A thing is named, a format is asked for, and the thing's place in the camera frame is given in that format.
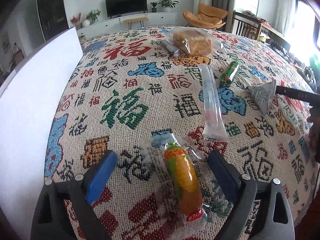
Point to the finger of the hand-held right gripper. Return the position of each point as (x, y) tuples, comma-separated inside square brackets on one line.
[(295, 93)]

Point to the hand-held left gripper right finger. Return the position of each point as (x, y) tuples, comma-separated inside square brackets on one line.
[(222, 178)]

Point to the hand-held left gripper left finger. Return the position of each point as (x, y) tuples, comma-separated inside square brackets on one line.
[(101, 178)]

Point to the white triangular snack packet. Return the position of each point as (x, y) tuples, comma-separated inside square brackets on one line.
[(262, 95)]

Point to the corn sausage packet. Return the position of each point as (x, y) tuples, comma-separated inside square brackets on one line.
[(182, 175)]

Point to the long clear snack packet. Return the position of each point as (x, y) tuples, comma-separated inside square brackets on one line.
[(211, 105)]

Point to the white cardboard box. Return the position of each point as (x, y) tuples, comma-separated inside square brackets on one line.
[(32, 105)]

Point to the bread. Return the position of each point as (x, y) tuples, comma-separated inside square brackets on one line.
[(197, 42)]

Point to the green snack packet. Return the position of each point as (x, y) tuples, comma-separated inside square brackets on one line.
[(228, 72)]

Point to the dark wooden chair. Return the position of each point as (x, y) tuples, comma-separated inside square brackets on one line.
[(246, 26)]

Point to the white sheer curtain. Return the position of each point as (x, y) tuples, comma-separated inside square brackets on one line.
[(285, 5)]

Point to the printed woven tablecloth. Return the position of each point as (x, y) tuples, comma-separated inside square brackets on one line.
[(125, 80)]

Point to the orange lounge chair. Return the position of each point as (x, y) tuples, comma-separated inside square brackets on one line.
[(205, 17)]

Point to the grey foil snack packet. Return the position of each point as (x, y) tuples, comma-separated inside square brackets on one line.
[(170, 47)]

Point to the white television cabinet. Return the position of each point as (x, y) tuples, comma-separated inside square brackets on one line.
[(162, 18)]

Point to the large leafy potted plant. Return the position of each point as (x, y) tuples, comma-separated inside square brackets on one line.
[(168, 3)]

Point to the round white vase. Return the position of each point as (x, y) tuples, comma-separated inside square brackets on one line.
[(86, 23)]

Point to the red flower arrangement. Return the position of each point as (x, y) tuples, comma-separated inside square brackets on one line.
[(75, 20)]

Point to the green plant in pot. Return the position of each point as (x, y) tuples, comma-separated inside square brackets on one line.
[(93, 16)]

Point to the wooden stool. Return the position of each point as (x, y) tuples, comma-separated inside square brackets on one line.
[(135, 19)]

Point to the small potted plant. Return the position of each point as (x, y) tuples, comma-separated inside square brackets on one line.
[(154, 7)]

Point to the dark glass cabinet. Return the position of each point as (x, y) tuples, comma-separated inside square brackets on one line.
[(51, 10)]

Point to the black television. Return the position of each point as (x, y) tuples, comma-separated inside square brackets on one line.
[(126, 3)]

